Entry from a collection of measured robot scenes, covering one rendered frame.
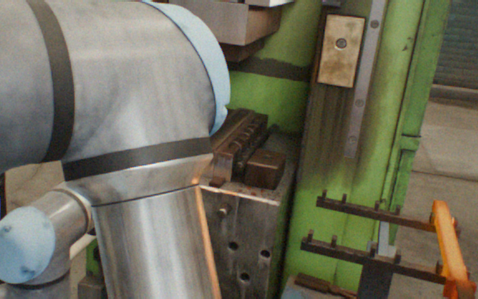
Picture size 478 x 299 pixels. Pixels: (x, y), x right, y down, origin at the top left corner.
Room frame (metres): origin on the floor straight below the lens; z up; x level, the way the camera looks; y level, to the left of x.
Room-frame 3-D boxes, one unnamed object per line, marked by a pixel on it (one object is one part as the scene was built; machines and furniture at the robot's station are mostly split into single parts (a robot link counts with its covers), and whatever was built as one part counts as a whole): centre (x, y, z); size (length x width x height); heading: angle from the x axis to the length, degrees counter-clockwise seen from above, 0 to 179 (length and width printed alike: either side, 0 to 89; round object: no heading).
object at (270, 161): (1.26, -0.09, 0.95); 0.12 x 0.08 x 0.06; 166
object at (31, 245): (0.54, 0.23, 1.12); 0.11 x 0.08 x 0.09; 166
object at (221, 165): (1.45, 0.05, 0.96); 0.42 x 0.20 x 0.09; 166
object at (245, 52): (1.48, 0.02, 1.24); 0.30 x 0.07 x 0.06; 166
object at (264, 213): (1.45, 0.00, 0.69); 0.56 x 0.38 x 0.45; 166
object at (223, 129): (1.44, 0.03, 0.99); 0.42 x 0.05 x 0.01; 166
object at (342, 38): (1.30, -0.24, 1.27); 0.09 x 0.02 x 0.17; 76
